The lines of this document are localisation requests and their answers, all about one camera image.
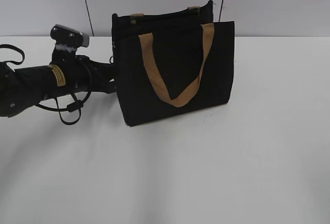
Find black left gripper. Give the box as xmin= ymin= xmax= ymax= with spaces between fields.
xmin=50 ymin=44 xmax=117 ymax=96

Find black tote bag tan handles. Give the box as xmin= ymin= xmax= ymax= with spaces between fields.
xmin=111 ymin=1 xmax=235 ymax=127

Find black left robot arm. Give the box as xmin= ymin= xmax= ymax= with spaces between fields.
xmin=1 ymin=44 xmax=116 ymax=117

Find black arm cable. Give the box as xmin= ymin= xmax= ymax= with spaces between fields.
xmin=36 ymin=59 xmax=92 ymax=126

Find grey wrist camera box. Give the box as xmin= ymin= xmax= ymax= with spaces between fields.
xmin=50 ymin=24 xmax=90 ymax=53

